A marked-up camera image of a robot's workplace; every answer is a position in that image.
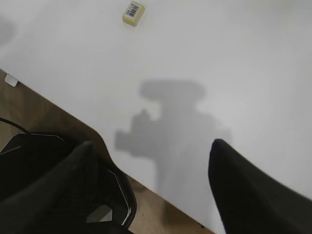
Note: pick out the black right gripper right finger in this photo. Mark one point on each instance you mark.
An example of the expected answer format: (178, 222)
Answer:
(251, 202)

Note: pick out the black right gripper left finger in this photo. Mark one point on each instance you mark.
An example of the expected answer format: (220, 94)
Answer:
(58, 202)

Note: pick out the yellow eraser barcode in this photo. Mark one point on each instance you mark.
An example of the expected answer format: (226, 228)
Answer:
(133, 13)

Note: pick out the black device under table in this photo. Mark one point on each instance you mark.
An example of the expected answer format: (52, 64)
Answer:
(27, 157)

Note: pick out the white table edge bracket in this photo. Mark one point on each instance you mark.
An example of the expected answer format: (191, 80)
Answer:
(11, 80)

